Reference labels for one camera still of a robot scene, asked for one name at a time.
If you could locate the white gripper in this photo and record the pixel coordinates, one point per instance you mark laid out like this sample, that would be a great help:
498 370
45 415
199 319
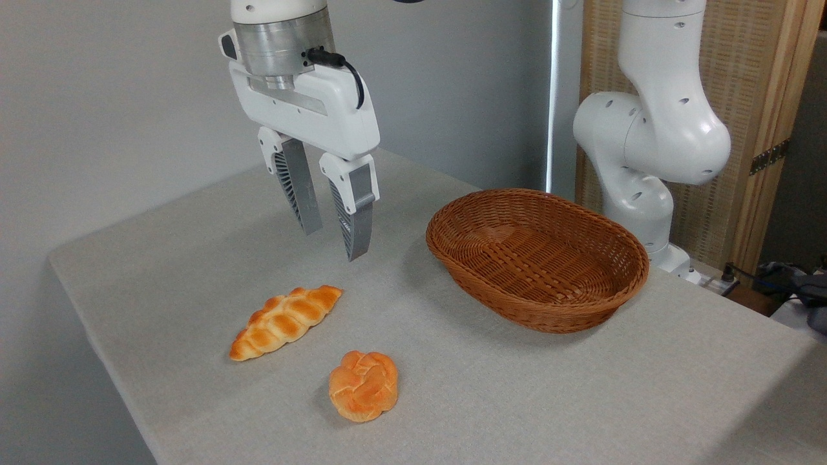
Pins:
310 119

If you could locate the long braided bread loaf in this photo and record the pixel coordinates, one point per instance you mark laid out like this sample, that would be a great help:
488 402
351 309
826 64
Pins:
284 320

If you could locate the round knotted bread roll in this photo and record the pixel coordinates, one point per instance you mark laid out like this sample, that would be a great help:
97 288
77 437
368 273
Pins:
363 386

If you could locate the brown woven wicker basket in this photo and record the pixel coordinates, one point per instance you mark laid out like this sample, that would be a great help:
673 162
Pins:
536 258

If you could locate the white vertical strip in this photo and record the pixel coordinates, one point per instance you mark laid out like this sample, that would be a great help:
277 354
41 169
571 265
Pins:
554 97

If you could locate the grey tablecloth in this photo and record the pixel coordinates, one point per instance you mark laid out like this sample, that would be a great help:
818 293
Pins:
517 400

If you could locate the brown wooden box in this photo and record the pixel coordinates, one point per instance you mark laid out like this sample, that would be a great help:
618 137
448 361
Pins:
753 300

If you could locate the wooden woven folding screen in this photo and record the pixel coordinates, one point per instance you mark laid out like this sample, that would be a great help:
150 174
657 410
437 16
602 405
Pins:
749 64

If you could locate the metal screen hinge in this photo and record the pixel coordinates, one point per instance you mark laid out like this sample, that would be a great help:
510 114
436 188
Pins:
769 157

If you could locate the dark grey bag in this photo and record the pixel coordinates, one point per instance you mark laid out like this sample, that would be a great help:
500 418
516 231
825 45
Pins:
804 290

